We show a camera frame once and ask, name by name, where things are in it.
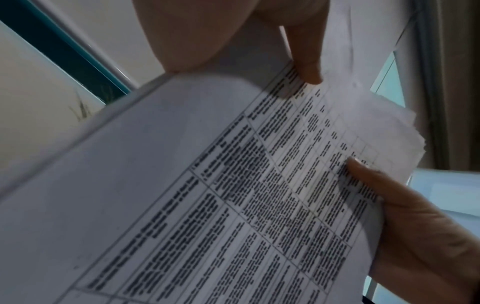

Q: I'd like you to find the wide grey roller blind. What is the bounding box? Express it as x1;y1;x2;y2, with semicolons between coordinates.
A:
33;0;168;88

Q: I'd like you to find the person's right hand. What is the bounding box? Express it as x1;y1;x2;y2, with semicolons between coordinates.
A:
346;157;480;304

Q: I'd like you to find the person's left hand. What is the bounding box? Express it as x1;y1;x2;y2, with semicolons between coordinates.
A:
132;0;331;86

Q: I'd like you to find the frosted glass partition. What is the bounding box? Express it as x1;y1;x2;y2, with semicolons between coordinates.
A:
408;169;480;232

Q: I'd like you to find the potted green plant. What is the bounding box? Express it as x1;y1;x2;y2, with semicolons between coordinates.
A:
69;92;91;121

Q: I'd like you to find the printed paper bundle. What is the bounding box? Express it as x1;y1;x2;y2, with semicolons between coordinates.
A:
0;0;427;304

